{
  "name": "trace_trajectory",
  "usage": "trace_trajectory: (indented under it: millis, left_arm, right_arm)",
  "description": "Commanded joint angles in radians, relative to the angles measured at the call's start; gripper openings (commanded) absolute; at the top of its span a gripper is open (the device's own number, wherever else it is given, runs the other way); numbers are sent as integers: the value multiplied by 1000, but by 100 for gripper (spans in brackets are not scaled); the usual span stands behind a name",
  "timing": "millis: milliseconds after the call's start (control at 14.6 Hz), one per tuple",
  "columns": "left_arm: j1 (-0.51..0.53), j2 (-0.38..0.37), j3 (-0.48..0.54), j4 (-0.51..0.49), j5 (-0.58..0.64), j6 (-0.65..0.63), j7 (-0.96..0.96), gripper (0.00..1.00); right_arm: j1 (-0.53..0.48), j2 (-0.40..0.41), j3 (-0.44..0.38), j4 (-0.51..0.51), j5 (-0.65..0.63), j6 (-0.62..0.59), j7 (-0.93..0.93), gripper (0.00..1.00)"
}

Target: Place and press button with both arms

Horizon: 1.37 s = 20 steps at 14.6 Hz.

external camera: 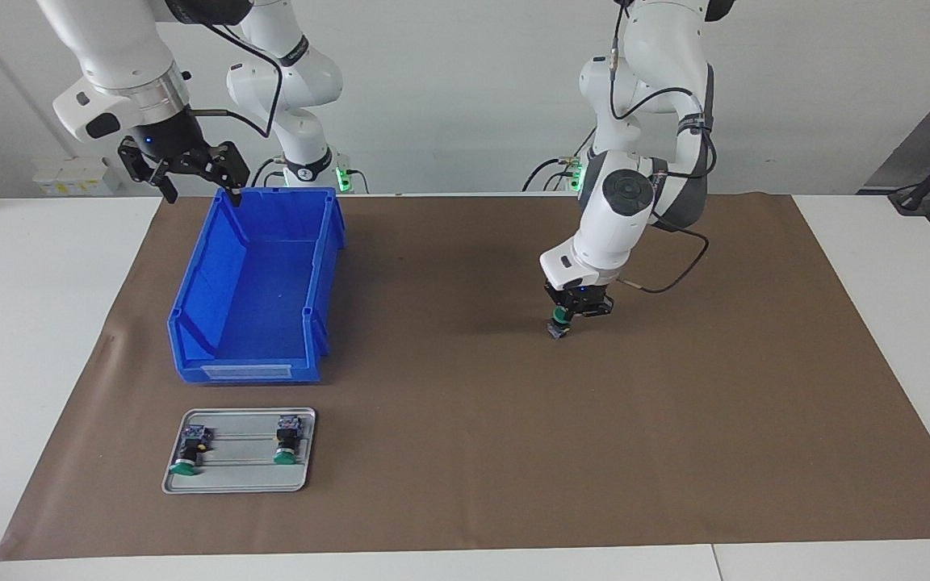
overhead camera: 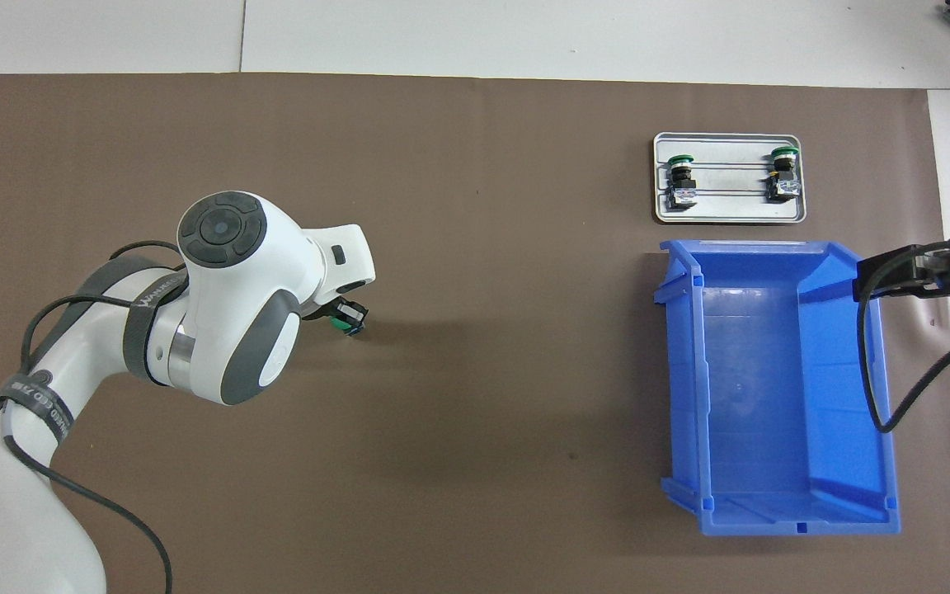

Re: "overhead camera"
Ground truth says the green push button switch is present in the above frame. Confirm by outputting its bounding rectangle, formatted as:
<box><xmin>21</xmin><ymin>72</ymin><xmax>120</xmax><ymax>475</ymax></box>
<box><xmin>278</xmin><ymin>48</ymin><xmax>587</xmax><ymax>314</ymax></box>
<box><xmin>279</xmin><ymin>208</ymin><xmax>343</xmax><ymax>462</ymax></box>
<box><xmin>766</xmin><ymin>146</ymin><xmax>801</xmax><ymax>203</ymax></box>
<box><xmin>333</xmin><ymin>299</ymin><xmax>370</xmax><ymax>339</ymax></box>
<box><xmin>663</xmin><ymin>153</ymin><xmax>698</xmax><ymax>209</ymax></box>

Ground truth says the grey metal tray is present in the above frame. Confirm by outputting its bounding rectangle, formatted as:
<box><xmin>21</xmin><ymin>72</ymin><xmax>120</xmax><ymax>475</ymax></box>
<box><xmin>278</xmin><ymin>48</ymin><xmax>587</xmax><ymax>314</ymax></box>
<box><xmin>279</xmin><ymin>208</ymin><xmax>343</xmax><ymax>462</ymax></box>
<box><xmin>652</xmin><ymin>132</ymin><xmax>807</xmax><ymax>225</ymax></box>

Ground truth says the brown paper table mat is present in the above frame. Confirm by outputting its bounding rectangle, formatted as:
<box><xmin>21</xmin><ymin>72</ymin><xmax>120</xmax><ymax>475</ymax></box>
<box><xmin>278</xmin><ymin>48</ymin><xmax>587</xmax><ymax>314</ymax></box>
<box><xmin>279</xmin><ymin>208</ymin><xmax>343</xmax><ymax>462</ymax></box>
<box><xmin>0</xmin><ymin>73</ymin><xmax>950</xmax><ymax>594</ymax></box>

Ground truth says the blue plastic storage bin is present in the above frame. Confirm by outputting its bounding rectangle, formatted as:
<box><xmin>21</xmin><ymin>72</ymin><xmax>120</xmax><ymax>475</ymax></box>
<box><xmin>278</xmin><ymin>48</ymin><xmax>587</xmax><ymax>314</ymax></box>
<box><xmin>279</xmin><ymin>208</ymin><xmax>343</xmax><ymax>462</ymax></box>
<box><xmin>655</xmin><ymin>239</ymin><xmax>902</xmax><ymax>537</ymax></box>

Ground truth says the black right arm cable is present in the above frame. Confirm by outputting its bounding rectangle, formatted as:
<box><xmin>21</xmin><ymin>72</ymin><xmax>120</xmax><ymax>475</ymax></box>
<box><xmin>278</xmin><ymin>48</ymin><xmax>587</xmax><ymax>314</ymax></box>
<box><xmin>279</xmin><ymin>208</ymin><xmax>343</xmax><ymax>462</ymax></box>
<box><xmin>854</xmin><ymin>247</ymin><xmax>950</xmax><ymax>434</ymax></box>

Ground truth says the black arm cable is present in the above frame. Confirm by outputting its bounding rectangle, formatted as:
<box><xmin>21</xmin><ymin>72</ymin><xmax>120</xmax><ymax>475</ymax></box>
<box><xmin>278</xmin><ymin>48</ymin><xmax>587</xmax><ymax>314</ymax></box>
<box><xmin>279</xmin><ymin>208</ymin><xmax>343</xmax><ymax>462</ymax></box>
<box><xmin>854</xmin><ymin>247</ymin><xmax>950</xmax><ymax>434</ymax></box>
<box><xmin>0</xmin><ymin>239</ymin><xmax>189</xmax><ymax>594</ymax></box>

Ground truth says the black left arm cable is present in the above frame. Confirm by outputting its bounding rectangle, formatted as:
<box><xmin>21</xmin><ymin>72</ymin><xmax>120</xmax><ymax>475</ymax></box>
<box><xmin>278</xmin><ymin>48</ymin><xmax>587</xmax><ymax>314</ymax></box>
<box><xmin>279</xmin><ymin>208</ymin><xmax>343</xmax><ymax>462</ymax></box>
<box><xmin>0</xmin><ymin>239</ymin><xmax>189</xmax><ymax>594</ymax></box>

